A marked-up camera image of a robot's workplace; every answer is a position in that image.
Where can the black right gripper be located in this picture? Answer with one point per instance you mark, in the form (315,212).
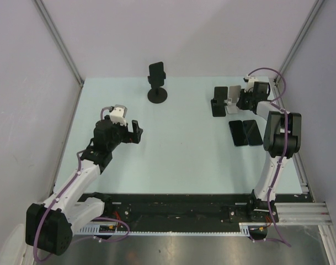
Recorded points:
(240,104)

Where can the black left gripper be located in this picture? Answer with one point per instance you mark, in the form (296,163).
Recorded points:
(132,137)

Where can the white phone stand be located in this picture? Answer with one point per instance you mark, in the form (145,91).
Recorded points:
(232,99)

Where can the black folding phone stand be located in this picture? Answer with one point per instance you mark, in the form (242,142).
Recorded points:
(218,102)

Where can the blue-edged smartphone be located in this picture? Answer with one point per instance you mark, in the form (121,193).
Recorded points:
(252,133)

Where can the teal-edged smartphone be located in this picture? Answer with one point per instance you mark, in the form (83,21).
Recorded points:
(238,133)

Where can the black pole phone stand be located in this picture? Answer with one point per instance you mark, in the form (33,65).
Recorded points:
(157,94)

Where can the black smartphone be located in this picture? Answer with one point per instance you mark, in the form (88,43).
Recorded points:
(156,70)

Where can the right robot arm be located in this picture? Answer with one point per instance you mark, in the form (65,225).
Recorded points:
(282,139)

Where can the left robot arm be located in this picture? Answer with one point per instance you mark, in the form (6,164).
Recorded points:
(50,225)

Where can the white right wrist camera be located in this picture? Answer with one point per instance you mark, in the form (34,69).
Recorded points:
(253,84)

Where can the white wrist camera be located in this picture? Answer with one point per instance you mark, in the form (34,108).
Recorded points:
(253,84)
(118,114)

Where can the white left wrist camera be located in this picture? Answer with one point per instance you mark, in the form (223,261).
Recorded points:
(118,114)

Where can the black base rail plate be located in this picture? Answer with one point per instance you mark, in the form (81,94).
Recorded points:
(175,212)

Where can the aluminium corner post right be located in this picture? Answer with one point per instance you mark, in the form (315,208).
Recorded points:
(300,37)

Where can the aluminium corner post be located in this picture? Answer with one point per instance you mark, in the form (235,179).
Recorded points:
(58,40)
(300,37)

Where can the aluminium frame rail right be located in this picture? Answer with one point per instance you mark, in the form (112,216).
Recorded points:
(302,214)

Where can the white slotted cable duct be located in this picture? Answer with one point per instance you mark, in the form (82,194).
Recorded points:
(97,229)

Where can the aluminium corner post left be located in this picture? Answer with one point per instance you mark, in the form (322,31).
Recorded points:
(58,40)

